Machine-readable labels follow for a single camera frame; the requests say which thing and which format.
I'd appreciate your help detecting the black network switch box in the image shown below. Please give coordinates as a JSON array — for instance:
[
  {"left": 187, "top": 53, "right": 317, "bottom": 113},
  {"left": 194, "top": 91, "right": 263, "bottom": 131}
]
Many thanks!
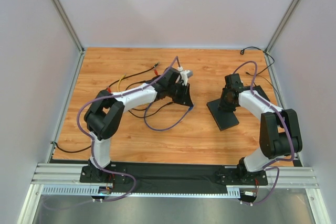
[{"left": 206, "top": 99, "right": 239, "bottom": 131}]

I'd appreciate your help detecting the long black cable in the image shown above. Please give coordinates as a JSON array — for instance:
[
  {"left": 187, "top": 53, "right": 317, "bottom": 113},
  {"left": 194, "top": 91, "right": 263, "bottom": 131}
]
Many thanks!
[{"left": 51, "top": 62, "right": 161, "bottom": 154}]

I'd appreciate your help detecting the red ethernet cable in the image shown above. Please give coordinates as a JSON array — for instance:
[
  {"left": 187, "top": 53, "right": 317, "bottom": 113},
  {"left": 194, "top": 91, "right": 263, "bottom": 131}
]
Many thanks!
[{"left": 105, "top": 68, "right": 160, "bottom": 94}]

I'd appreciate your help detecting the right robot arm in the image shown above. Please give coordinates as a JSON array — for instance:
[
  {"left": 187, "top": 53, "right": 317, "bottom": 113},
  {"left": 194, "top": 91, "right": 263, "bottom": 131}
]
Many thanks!
[{"left": 215, "top": 73, "right": 302, "bottom": 177}]

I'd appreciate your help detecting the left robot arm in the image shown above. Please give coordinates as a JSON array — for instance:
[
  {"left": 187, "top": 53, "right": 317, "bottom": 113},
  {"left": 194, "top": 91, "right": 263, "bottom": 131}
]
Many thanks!
[{"left": 80, "top": 67, "right": 193, "bottom": 183}]

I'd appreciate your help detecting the black power adapter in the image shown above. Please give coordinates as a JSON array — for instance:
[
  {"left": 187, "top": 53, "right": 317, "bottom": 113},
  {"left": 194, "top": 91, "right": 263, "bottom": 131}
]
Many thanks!
[{"left": 253, "top": 85, "right": 270, "bottom": 102}]

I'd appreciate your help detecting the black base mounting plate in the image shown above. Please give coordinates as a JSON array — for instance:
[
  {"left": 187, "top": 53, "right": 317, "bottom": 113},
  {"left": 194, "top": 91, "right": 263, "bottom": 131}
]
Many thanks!
[{"left": 80, "top": 162, "right": 268, "bottom": 186}]

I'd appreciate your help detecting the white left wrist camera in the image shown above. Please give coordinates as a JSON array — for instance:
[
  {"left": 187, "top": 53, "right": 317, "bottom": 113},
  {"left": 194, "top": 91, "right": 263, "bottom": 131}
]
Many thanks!
[{"left": 177, "top": 67, "right": 193, "bottom": 86}]

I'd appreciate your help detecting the thin black power cord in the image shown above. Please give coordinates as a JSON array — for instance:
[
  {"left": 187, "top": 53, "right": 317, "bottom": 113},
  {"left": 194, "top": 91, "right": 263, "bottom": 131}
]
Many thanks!
[{"left": 239, "top": 46, "right": 276, "bottom": 87}]

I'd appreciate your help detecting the aluminium front rail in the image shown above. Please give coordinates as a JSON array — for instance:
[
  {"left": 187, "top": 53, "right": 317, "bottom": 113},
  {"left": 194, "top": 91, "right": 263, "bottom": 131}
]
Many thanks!
[{"left": 31, "top": 163, "right": 319, "bottom": 189}]

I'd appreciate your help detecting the slotted grey cable duct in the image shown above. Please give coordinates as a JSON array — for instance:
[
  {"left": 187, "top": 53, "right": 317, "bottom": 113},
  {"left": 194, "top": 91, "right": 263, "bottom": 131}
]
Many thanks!
[{"left": 41, "top": 185, "right": 241, "bottom": 197}]

